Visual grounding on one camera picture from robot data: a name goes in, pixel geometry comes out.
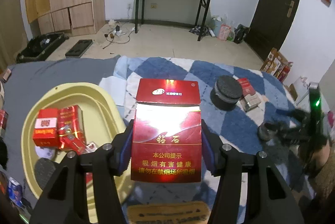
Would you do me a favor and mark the small black round jar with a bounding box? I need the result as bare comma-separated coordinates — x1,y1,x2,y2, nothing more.
257,122,278,142

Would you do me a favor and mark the black round foam-top jar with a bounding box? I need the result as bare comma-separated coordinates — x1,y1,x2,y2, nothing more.
210,75,243,111

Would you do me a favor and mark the dark brown door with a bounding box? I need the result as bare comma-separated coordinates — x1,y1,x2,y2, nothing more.
245,0,299,60

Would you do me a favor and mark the yellow plastic basin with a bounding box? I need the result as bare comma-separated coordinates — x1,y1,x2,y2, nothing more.
21,83,133,223

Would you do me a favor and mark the grey bed sheet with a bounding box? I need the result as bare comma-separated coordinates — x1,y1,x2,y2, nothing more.
0,55,121,204

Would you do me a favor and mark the black foam tray insert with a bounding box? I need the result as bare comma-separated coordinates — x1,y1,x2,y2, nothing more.
65,40,93,58

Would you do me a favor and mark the red Double Happiness cigarette pack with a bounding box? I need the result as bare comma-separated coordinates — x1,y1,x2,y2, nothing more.
32,108,60,148

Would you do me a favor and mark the red silver cigarette pack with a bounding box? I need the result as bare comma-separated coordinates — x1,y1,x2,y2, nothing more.
237,78,261,112

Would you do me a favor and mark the dark red cigarette carton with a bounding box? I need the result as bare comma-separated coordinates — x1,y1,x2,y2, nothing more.
131,78,202,183

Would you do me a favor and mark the black open equipment case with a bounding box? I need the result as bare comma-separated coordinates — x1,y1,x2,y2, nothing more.
16,32,69,63

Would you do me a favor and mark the shiny red wrapped box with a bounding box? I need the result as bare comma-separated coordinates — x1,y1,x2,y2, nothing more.
57,105,86,155

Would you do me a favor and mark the blue white checkered blanket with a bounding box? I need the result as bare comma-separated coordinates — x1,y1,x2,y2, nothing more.
99,56,315,217

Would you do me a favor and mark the power strip with cables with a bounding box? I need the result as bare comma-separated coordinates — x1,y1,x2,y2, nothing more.
102,20,135,50

